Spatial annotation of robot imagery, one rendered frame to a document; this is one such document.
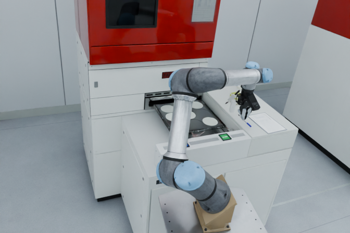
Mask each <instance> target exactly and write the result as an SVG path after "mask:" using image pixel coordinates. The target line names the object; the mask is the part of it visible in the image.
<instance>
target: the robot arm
mask: <svg viewBox="0 0 350 233"><path fill-rule="evenodd" d="M272 78H273V73H272V70H271V69H269V68H261V69H259V64H258V63H256V62H253V61H249V62H247V63H246V66H245V68H244V69H239V70H223V69H221V68H205V67H196V68H182V69H179V70H175V71H174V72H173V73H172V74H171V76H170V78H169V83H168V84H169V87H170V90H171V91H172V97H173V98H174V104H173V112H172V119H171V127H170V134H169V141H168V149H167V152H166V153H165V154H164V155H163V159H161V160H160V162H159V163H158V164H157V167H156V175H157V178H158V179H159V181H160V182H161V183H163V184H165V185H166V186H170V187H173V188H176V189H179V190H182V191H185V192H187V193H189V194H190V195H192V196H193V197H194V198H195V199H197V200H198V202H199V204H200V206H201V208H202V209H203V210H204V211H206V212H207V213H210V214H216V213H219V212H221V211H222V210H223V209H224V208H225V207H226V206H227V205H228V203H229V201H230V197H231V191H230V188H229V186H228V185H227V184H226V183H225V182H224V181H222V180H219V179H216V178H213V177H212V176H211V175H210V174H209V173H207V172H206V171H205V170H204V169H203V168H202V167H201V166H200V165H199V164H198V163H196V162H194V161H189V158H188V157H187V155H186V148H187V143H188V135H189V127H190V119H191V112H192V104H193V101H194V100H196V99H197V94H198V93H205V92H210V91H213V90H219V89H223V88H224V87H226V86H238V85H240V86H241V88H242V90H241V93H239V94H237V96H236V102H237V104H238V105H240V108H239V109H238V113H239V114H240V116H241V119H242V120H244V119H245V120H246V119H247V117H248V116H249V115H250V113H251V112H252V111H256V110H259V109H260V105H259V103H258V101H257V99H256V97H255V95H254V93H253V92H254V90H255V87H256V84H258V83H269V82H271V81H272ZM237 97H238V99H237Z"/></svg>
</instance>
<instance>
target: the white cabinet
mask: <svg viewBox="0 0 350 233"><path fill-rule="evenodd" d="M291 150H292V148H287V149H282V150H277V151H272V152H267V153H262V154H257V155H254V156H249V157H247V158H244V159H239V160H234V161H229V162H225V163H219V164H215V165H210V166H205V167H202V168H203V169H204V170H205V171H206V172H207V173H209V174H210V175H211V176H212V177H213V178H217V177H218V176H220V175H221V174H222V175H223V176H224V178H225V180H226V182H227V184H228V186H229V187H237V188H243V190H244V191H245V193H246V195H247V197H248V198H249V200H250V202H251V204H252V206H253V208H254V209H255V211H256V213H257V215H258V216H259V218H260V220H261V222H262V224H263V225H264V226H265V225H266V222H267V219H268V216H269V213H270V210H271V207H272V205H273V202H274V199H275V196H276V193H277V191H278V188H279V184H280V182H281V179H282V176H283V173H284V170H285V167H286V164H287V162H288V159H289V156H290V153H291ZM175 190H178V189H176V188H173V187H170V186H166V185H165V184H163V183H161V182H160V181H159V179H158V178H157V177H152V178H148V176H147V173H146V171H145V169H144V167H143V164H142V162H141V160H140V158H139V155H138V153H137V151H136V149H135V146H134V144H133V142H132V140H131V137H130V135H129V133H128V130H127V128H126V126H125V124H124V122H123V119H122V117H121V195H122V199H123V202H124V205H125V207H126V211H127V214H128V217H129V221H130V224H131V227H132V230H133V233H166V229H165V224H164V219H163V215H162V212H161V207H160V203H159V198H158V196H159V195H163V194H165V193H168V192H172V191H175Z"/></svg>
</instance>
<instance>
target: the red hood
mask: <svg viewBox="0 0 350 233"><path fill-rule="evenodd" d="M220 1H221V0H74V13H75V21H76V30H77V33H78V35H79V38H80V41H81V43H82V46H83V48H84V51H85V54H86V56H87V59H88V61H89V64H90V65H99V64H116V63H132V62H149V61H165V60H182V59H198V58H211V57H212V53H213V47H214V40H215V34H216V27H217V21H218V14H219V8H220Z"/></svg>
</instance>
